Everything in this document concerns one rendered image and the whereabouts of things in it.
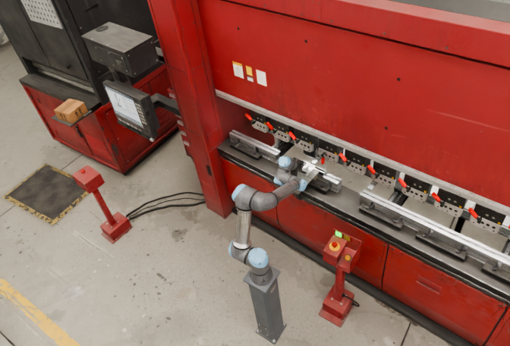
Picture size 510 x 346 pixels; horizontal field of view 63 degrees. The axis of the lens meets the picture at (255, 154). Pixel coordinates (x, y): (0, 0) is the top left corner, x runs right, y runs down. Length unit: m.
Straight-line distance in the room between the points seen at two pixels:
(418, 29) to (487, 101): 0.45
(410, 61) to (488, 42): 0.36
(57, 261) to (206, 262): 1.44
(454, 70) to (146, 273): 2.98
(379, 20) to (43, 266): 3.61
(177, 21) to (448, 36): 1.65
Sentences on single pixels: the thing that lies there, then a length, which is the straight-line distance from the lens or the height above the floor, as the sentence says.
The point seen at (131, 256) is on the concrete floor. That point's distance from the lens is 4.11.
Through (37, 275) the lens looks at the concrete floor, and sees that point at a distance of 4.43.
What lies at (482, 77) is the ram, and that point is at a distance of 2.08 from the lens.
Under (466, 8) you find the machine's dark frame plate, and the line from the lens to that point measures 2.13.
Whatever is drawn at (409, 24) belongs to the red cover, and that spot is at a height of 2.25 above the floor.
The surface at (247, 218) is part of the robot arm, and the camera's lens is 2.49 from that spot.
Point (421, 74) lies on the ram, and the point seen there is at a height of 2.01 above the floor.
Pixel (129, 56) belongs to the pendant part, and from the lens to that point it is 2.86.
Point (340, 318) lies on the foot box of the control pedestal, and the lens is 3.47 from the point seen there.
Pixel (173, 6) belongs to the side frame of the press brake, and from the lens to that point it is 2.81.
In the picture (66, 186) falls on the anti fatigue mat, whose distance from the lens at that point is 5.08.
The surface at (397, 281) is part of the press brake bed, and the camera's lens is 3.22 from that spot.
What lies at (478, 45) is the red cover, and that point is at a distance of 2.00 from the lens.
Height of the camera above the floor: 3.15
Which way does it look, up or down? 42 degrees down
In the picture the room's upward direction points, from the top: 8 degrees counter-clockwise
